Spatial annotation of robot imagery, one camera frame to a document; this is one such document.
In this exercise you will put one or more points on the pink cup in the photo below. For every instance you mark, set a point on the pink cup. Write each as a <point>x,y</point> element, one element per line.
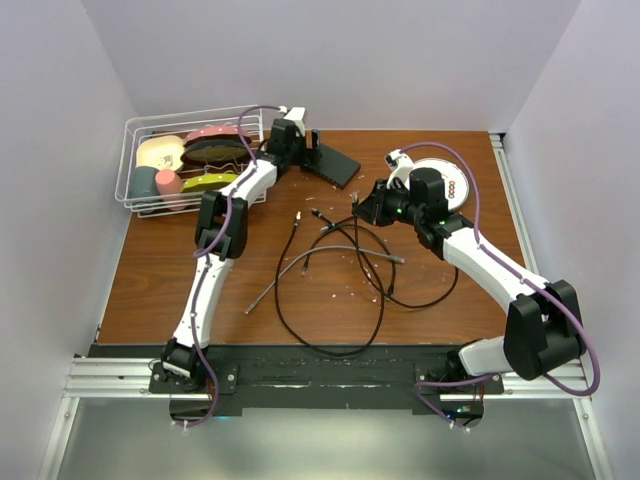
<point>169,185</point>

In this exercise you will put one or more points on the yellow green dotted plate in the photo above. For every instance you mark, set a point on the yellow green dotted plate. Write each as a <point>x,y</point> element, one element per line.
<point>208,181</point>

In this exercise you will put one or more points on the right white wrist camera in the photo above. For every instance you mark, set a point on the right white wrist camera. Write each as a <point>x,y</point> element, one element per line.
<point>400,165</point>

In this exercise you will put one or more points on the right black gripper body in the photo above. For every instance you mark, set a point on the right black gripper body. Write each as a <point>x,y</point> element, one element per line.
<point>393,205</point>

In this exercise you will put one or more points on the white round printed plate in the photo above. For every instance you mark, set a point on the white round printed plate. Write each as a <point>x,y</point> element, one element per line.
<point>457,186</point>

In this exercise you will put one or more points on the aluminium frame rail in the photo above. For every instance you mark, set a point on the aluminium frame rail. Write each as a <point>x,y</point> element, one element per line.
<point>111,426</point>

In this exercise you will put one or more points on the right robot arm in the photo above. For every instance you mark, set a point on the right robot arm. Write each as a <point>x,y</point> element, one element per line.
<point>543,327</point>

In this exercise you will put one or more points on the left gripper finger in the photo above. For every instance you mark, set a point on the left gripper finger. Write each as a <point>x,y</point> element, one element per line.
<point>315,139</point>
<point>312,157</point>

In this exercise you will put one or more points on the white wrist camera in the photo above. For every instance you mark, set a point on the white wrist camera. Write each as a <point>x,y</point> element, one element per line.
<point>400,165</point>
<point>295,115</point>

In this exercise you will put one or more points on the beige square plate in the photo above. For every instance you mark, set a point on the beige square plate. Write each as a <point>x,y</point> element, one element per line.
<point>163,152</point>

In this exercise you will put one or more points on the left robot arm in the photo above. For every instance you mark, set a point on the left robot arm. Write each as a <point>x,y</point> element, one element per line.
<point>221,237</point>

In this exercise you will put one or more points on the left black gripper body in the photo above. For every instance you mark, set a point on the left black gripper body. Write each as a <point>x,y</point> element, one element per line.
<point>296,152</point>

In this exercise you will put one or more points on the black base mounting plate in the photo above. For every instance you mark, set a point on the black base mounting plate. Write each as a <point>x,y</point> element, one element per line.
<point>391,377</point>

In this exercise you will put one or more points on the dark grey cup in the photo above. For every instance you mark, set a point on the dark grey cup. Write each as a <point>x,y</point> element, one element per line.
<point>143,182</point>

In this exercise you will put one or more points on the red dotted plate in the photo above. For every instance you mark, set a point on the red dotted plate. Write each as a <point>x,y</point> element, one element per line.
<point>217,132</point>

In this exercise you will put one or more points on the white wire dish rack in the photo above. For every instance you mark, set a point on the white wire dish rack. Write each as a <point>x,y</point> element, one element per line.
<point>140,129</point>

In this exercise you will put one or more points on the black network switch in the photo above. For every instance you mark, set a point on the black network switch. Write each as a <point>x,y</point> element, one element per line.
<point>335,167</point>

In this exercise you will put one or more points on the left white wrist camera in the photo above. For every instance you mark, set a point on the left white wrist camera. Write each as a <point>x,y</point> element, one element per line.
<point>295,115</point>

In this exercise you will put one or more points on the dark brown round plate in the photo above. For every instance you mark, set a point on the dark brown round plate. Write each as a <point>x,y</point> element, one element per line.
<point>212,152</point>

